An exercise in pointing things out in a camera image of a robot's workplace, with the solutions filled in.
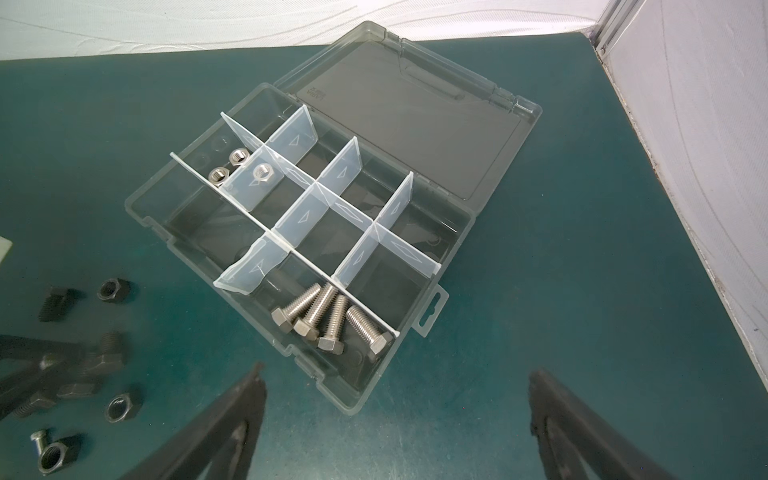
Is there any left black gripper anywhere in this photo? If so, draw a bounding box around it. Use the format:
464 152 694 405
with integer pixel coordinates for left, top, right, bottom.
1 335 84 419

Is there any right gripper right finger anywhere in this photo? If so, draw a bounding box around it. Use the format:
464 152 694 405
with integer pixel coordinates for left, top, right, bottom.
529 369 673 479

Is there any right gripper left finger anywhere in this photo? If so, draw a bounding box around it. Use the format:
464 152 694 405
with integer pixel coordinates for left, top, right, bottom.
123 362 267 479

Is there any small silver bolt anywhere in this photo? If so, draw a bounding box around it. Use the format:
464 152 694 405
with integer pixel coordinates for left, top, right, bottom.
271 283 321 333

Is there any large silver hex bolt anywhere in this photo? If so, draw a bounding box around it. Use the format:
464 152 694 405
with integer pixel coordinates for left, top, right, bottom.
346 305 394 361

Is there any black hex bolt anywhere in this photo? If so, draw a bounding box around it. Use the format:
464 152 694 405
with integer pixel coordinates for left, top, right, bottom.
13 391 57 418
80 331 126 377
56 382 101 400

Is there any thin black screw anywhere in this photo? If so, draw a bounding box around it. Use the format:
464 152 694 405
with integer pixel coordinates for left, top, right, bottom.
30 429 48 457

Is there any black nut lower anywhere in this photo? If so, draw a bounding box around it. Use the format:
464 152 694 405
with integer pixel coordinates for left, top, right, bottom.
104 392 142 424

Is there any black nut upper right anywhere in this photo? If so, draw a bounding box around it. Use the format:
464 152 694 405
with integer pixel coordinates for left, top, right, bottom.
97 278 131 303

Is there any green table mat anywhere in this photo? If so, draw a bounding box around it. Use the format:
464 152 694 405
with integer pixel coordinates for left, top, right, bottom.
1 34 767 479

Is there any clear plastic compartment organizer box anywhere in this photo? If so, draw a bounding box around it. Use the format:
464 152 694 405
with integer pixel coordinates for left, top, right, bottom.
125 21 542 415

